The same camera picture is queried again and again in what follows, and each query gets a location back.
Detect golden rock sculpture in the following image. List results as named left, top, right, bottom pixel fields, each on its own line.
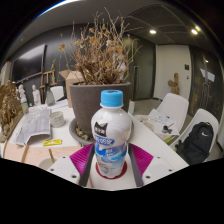
left=0, top=79, right=25, bottom=144

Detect white plaster bust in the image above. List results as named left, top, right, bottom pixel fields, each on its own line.
left=30, top=84, right=42, bottom=107
left=17, top=83, right=28, bottom=104

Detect ceiling spotlights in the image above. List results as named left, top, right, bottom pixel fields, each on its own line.
left=149, top=25, right=203, bottom=36

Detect black backpack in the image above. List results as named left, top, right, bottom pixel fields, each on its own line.
left=175, top=121, right=215, bottom=166

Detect long ceiling light panel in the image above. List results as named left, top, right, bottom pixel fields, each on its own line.
left=34, top=0, right=81, bottom=19

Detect white plastic chair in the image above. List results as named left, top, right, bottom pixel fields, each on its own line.
left=134, top=92, right=190, bottom=141
left=49, top=85, right=66, bottom=103
left=169, top=108, right=220, bottom=164

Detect black wall screen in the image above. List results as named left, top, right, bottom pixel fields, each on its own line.
left=10, top=43, right=47, bottom=83

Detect dried plant in grey pot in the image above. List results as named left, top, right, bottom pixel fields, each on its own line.
left=59, top=8, right=143, bottom=136

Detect brown cardboard box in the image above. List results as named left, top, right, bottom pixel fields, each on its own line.
left=58, top=69, right=86, bottom=108

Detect white green spray bottle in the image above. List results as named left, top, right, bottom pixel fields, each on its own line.
left=20, top=101, right=30, bottom=115

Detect wooden stir stick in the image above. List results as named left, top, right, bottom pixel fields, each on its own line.
left=48, top=148, right=56, bottom=164

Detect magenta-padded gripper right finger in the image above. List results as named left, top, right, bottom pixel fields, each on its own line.
left=127, top=142, right=175, bottom=188

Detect stack of papers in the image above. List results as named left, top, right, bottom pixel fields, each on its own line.
left=144, top=108, right=181, bottom=136

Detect wooden easel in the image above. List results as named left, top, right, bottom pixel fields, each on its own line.
left=39, top=69, right=58, bottom=104

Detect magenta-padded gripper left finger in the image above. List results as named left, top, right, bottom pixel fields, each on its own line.
left=46, top=142, right=96, bottom=188

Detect small yellow packet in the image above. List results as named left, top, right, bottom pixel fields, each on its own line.
left=42, top=138, right=63, bottom=148

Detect folded newspaper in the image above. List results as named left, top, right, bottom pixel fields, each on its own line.
left=13, top=108, right=53, bottom=147

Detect dark clear spray bottle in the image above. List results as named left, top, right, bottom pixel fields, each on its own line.
left=44, top=83, right=57, bottom=107

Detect white drink bottle blue cap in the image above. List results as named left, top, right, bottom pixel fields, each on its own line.
left=90, top=89, right=133, bottom=179

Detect wooden figure statue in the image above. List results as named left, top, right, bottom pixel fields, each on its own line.
left=167, top=72, right=181, bottom=96

